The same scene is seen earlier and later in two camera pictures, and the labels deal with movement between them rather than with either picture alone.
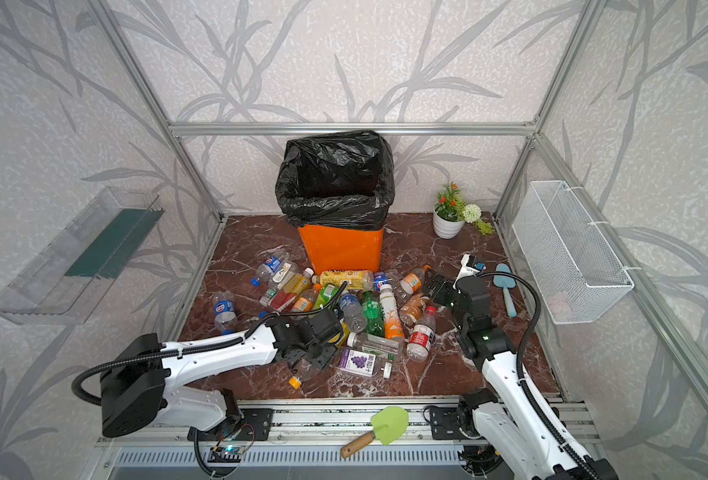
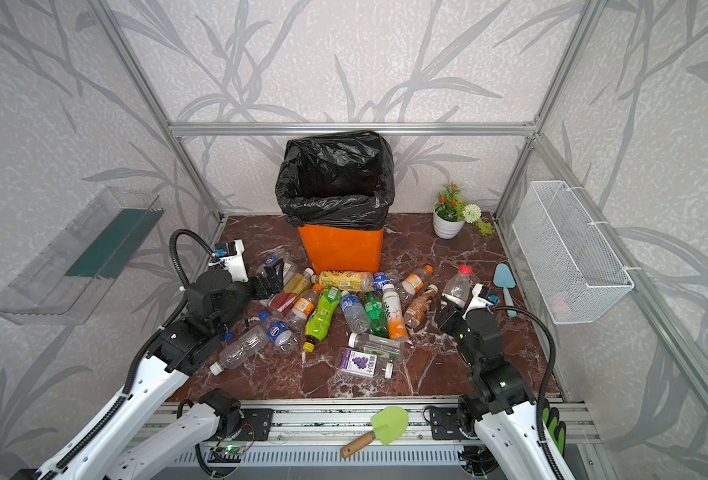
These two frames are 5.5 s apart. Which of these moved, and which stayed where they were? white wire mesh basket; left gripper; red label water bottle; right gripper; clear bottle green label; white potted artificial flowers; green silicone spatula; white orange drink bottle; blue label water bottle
Moved: left gripper; red label water bottle; right gripper
Stayed: green silicone spatula; white potted artificial flowers; white wire mesh basket; blue label water bottle; white orange drink bottle; clear bottle green label
